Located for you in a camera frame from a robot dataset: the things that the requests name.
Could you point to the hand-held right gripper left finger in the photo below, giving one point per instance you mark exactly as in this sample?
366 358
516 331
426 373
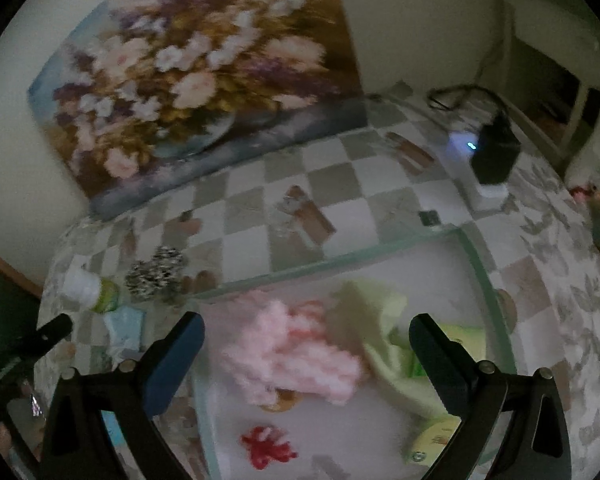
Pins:
180 365

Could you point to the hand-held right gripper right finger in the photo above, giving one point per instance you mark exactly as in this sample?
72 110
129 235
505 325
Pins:
440 360

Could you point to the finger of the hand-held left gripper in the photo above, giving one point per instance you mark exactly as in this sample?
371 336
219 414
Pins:
55 332

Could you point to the light green cloth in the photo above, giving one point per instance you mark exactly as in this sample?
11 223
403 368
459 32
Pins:
375 320

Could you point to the yellow-green tissue packet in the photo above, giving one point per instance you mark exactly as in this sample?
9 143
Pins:
435 440

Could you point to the pink fluffy cloth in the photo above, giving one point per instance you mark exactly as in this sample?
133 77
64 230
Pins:
290 350

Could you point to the red and white chenille toy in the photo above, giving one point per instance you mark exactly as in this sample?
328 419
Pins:
267 447

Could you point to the white box with green rim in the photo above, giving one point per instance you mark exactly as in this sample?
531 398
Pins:
330 440

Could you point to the light blue packet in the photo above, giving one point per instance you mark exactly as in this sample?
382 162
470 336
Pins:
125 327

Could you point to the teal cloth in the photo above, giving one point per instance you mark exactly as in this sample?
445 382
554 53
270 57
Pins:
111 427

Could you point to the black and white scrunchie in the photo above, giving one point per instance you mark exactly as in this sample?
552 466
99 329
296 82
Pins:
155 272

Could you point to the small tan item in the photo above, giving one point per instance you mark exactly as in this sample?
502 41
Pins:
280 400

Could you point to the small dark square item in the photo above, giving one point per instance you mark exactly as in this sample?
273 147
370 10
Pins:
428 218

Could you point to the white power strip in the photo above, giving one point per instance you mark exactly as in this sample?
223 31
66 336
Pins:
472 190

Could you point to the black power adapter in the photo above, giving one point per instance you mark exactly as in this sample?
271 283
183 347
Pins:
495 155

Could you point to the checkered tablecloth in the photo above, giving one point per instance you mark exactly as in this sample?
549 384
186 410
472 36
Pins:
330 175

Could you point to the floral painting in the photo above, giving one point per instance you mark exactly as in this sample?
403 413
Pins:
190 85

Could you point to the white shelf frame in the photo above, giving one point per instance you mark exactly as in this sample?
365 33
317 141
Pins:
580 35

